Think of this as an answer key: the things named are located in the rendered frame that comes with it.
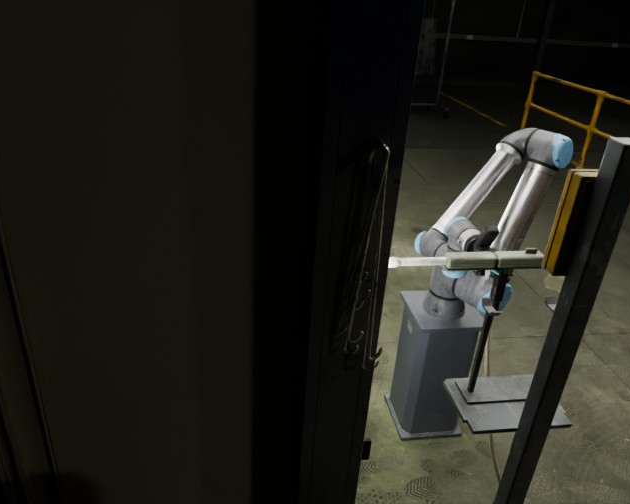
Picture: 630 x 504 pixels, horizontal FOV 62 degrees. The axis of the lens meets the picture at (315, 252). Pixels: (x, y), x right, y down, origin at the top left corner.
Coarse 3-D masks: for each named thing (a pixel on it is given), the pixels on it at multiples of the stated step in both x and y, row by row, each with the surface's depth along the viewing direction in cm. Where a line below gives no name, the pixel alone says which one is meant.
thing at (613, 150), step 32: (608, 160) 114; (608, 192) 114; (608, 224) 117; (576, 256) 125; (608, 256) 121; (576, 288) 125; (576, 320) 129; (544, 352) 138; (576, 352) 134; (544, 384) 138; (544, 416) 143; (512, 448) 154; (512, 480) 154
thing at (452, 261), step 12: (456, 252) 160; (468, 252) 160; (480, 252) 161; (504, 252) 161; (516, 252) 162; (528, 252) 161; (540, 252) 162; (396, 264) 156; (408, 264) 157; (420, 264) 158; (432, 264) 158; (444, 264) 159; (456, 264) 157; (468, 264) 158; (480, 264) 158; (492, 264) 159; (504, 264) 159; (516, 264) 160; (528, 264) 160; (540, 264) 161; (504, 276) 163; (492, 288) 167; (504, 288) 165; (492, 300) 167
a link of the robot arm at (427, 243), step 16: (528, 128) 205; (512, 144) 205; (496, 160) 206; (512, 160) 206; (480, 176) 206; (496, 176) 205; (464, 192) 206; (480, 192) 204; (464, 208) 203; (416, 240) 206; (432, 240) 202; (432, 256) 200
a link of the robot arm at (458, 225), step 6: (450, 222) 192; (456, 222) 189; (462, 222) 188; (468, 222) 188; (450, 228) 190; (456, 228) 187; (462, 228) 185; (468, 228) 183; (474, 228) 183; (450, 234) 190; (456, 234) 186; (450, 240) 190; (456, 240) 185; (450, 246) 191; (456, 246) 189
